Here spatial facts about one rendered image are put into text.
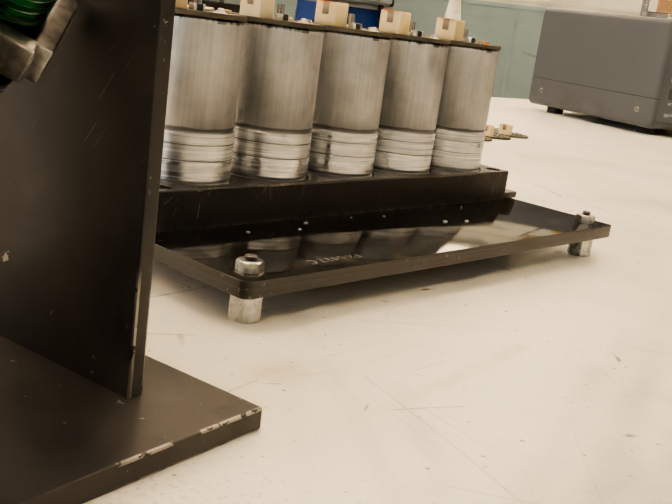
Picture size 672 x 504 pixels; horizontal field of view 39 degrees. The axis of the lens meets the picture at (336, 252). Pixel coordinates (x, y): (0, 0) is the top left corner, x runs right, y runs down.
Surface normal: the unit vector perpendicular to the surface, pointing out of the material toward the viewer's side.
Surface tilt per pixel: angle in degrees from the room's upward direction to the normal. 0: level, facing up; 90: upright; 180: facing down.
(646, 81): 90
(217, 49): 90
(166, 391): 0
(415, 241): 0
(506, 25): 90
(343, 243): 0
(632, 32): 90
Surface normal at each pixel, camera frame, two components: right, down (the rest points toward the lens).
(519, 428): 0.13, -0.96
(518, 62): -0.71, 0.08
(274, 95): 0.16, 0.26
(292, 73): 0.48, 0.28
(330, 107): -0.18, 0.22
